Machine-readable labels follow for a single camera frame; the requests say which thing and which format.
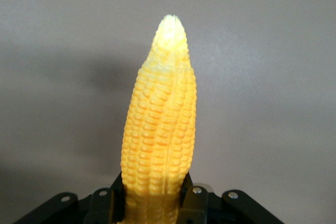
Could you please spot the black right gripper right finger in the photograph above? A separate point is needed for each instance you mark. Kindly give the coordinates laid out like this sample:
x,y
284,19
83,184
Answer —
x,y
195,203

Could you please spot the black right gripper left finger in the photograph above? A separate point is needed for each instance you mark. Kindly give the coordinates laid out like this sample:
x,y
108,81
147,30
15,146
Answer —
x,y
105,205

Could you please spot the yellow corn cob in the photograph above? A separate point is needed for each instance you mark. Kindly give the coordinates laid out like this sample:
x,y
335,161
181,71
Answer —
x,y
160,129

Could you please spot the large table cover mat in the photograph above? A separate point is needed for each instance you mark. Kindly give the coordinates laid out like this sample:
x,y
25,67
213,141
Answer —
x,y
52,51

